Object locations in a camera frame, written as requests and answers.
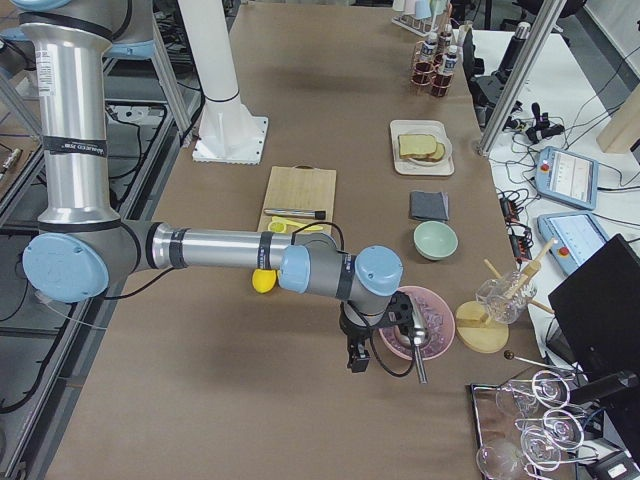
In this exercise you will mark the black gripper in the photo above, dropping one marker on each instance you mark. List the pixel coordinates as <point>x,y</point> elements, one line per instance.
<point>353,332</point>

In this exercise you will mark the bread slice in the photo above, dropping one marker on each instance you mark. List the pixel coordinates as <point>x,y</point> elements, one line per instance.
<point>416,145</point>
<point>434,157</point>

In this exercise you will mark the white round plate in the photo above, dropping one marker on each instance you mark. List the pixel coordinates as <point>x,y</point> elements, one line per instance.
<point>447,147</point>

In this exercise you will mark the wine glass rack tray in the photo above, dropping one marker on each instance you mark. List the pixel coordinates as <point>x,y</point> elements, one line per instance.
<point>530,428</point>

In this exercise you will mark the cream rabbit tray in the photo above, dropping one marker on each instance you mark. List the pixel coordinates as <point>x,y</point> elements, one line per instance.
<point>405,167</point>

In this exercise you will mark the steel ice scoop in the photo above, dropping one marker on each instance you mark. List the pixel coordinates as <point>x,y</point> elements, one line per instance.
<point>417,336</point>

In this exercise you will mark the pink bowl with ice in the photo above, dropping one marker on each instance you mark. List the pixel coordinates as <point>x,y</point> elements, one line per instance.
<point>439,323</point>

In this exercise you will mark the yellow lemon left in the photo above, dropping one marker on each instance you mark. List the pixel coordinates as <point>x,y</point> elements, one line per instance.
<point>263,281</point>

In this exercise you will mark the mint green bowl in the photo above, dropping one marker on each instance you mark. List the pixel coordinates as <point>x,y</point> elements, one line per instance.
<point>435,240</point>

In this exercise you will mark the half lemon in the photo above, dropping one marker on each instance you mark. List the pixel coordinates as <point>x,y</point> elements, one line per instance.
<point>277,227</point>

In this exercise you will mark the steel muddler black tip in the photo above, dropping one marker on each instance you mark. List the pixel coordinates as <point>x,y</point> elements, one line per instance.
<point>296,213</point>

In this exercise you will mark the glass mug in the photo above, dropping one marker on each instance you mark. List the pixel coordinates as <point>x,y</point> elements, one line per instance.
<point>505,298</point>

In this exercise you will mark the grey folded cloth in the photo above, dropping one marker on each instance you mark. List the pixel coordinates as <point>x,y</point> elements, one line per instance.
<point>427,206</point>

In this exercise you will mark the wooden cutting board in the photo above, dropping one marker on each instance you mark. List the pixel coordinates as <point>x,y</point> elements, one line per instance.
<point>299,188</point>

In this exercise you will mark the bread slice under egg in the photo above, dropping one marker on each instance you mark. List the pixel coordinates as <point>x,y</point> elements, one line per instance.
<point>434,157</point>

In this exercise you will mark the black laptop monitor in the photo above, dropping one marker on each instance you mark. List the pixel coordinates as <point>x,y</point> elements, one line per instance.
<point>597,308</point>

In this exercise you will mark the blue teach pendant near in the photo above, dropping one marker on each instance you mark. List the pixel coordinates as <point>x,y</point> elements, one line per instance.
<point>579,235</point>

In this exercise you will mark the blue teach pendant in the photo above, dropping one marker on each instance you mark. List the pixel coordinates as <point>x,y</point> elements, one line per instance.
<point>579,235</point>
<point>568,178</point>

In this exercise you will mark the blue teach pendant far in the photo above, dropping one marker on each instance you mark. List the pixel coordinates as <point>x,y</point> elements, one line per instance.
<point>568,178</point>

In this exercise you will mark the tea bottle three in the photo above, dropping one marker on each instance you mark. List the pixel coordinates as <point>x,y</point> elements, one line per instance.
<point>444,74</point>

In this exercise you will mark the tea bottle one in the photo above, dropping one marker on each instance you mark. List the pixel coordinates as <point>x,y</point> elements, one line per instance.
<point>423,66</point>

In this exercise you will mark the tea bottle two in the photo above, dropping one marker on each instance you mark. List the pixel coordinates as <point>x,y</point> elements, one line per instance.
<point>444,41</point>

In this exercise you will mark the aluminium frame post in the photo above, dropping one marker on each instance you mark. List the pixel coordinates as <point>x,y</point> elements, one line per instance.
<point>547,17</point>

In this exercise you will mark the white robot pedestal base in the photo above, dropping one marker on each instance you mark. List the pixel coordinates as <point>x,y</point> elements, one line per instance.
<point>228,132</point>

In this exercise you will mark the copper wire bottle rack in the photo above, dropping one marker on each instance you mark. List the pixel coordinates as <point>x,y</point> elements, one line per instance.
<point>427,88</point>

